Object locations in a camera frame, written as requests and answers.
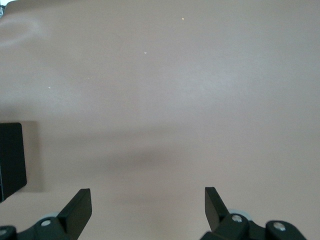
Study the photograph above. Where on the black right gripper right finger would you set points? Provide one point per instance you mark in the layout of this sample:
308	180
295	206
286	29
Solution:
220	217

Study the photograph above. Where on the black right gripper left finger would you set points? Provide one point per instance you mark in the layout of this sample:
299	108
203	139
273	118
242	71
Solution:
72	217

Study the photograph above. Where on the black rectangular plastic box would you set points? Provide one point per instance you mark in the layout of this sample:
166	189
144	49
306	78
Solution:
12	160

